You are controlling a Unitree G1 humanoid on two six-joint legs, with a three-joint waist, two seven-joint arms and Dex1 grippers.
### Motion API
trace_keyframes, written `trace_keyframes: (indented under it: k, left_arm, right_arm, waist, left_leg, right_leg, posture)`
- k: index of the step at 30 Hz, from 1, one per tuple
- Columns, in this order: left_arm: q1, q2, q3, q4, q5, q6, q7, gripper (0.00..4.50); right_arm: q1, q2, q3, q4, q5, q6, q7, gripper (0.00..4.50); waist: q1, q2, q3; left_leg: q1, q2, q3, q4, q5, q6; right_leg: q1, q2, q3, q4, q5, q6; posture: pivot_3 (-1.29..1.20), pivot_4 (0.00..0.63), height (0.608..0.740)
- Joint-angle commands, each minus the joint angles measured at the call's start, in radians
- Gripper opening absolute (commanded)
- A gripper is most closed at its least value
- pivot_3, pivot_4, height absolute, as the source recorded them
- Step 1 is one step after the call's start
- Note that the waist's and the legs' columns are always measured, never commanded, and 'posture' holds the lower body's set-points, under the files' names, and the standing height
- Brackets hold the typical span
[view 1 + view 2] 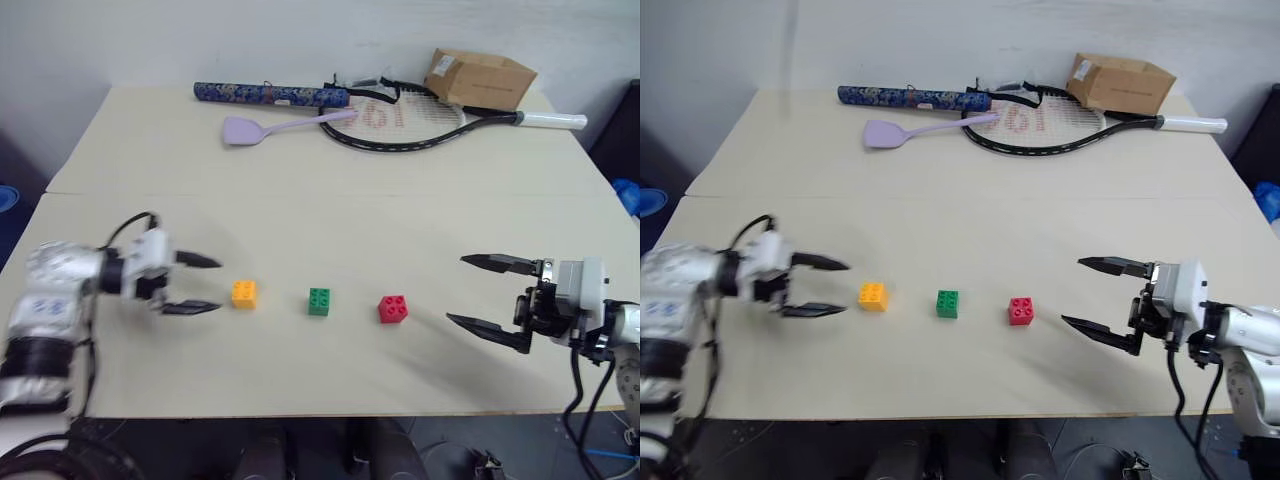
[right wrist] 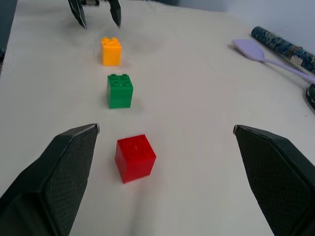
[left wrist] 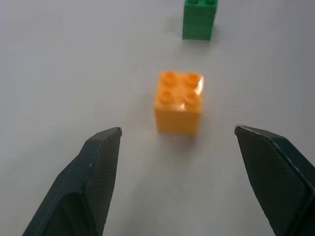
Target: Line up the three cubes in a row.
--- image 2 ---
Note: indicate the red toy brick cube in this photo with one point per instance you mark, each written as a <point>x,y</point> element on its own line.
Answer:
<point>135,159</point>

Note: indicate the lilac silicone spatula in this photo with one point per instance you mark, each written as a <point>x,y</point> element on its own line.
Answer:
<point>249,50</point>

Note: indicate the dark patterned roll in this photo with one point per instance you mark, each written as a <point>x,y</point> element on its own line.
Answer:
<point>280,45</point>
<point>311,96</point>

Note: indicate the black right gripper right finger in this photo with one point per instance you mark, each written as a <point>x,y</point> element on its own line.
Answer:
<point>275,177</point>

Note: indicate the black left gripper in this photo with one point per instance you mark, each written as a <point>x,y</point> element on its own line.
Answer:
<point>89,2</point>

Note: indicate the green toy brick cube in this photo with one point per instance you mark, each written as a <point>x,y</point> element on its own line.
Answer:
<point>119,93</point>

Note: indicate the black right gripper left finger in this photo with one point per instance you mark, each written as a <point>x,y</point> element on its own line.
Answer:
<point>49,184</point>

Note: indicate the orange toy brick cube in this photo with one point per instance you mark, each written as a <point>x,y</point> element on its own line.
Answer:
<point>111,54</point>

